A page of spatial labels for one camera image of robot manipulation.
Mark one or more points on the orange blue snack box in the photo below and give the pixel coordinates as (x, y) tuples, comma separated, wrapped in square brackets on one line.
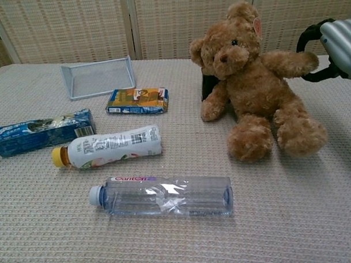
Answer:
[(138, 101)]

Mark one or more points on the bamboo folding screen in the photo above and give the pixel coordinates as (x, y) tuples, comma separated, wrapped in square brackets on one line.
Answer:
[(73, 25)]

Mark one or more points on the white-labelled bottle with yellow cap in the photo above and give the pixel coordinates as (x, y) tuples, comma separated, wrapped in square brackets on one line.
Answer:
[(112, 146)]

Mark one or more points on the blue cookie box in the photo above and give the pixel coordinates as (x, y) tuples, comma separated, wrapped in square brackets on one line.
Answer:
[(40, 133)]

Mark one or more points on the brown teddy bear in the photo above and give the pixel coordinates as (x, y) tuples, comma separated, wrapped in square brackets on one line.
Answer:
[(257, 88)]

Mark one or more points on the beige woven tablecloth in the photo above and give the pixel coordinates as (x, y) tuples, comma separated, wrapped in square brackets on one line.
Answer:
[(81, 235)]

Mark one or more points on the clear plastic water bottle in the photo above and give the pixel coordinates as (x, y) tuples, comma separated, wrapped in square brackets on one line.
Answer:
[(166, 196)]

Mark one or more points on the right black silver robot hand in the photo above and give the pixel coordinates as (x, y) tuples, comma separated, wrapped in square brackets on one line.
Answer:
[(341, 50)]

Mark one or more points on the black support behind bear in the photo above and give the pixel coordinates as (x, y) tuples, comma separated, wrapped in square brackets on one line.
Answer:
[(208, 84)]

